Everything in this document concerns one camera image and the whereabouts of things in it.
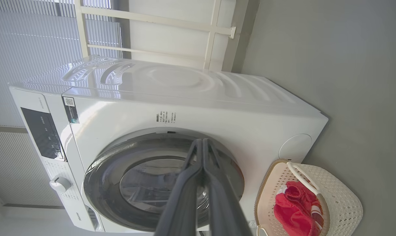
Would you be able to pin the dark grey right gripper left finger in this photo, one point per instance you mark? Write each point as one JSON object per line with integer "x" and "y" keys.
{"x": 183, "y": 203}

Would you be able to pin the red fleece garment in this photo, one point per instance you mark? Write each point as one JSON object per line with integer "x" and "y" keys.
{"x": 292, "y": 209}

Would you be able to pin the cream perforated laundry basket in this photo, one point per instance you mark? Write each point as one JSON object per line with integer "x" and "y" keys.
{"x": 342, "y": 196}

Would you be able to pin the white metal railing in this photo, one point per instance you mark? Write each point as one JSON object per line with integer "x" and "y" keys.
{"x": 152, "y": 19}

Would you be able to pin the red and white jersey garment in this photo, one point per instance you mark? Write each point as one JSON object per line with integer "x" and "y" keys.
{"x": 317, "y": 213}

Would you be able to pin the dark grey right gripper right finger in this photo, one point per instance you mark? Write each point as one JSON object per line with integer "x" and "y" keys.
{"x": 227, "y": 209}

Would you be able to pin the white front-load washing machine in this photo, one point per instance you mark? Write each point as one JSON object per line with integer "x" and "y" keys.
{"x": 217, "y": 108}

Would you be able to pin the grey round glass washer door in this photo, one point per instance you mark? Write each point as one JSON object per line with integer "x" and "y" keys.
{"x": 119, "y": 164}

